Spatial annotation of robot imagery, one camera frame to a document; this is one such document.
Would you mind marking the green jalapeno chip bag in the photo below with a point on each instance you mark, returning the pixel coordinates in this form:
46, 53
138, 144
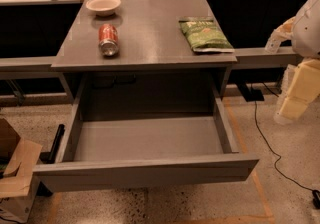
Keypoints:
204, 35

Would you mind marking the black plug on floor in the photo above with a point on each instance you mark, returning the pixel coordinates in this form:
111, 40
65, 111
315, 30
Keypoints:
316, 198

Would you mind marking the cardboard box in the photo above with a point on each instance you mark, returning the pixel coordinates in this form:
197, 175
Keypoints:
18, 185

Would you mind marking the red soda can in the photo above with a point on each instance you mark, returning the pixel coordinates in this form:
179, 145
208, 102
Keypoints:
108, 40

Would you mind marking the black desk foot bracket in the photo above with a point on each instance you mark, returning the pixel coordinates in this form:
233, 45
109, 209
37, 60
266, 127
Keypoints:
249, 93

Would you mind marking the open grey top drawer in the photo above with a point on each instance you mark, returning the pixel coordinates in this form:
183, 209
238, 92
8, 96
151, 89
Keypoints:
126, 137

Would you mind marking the grey cabinet desk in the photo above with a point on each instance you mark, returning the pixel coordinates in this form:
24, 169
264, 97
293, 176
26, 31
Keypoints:
146, 93

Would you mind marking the white paper bowl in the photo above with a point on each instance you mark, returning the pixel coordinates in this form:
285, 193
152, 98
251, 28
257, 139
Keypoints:
103, 8

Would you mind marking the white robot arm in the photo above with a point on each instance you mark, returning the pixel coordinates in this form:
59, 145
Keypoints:
305, 38

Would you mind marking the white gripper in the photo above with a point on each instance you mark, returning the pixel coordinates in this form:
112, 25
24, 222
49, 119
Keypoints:
308, 31

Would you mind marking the black bar on floor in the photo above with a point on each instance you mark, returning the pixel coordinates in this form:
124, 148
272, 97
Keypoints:
56, 144

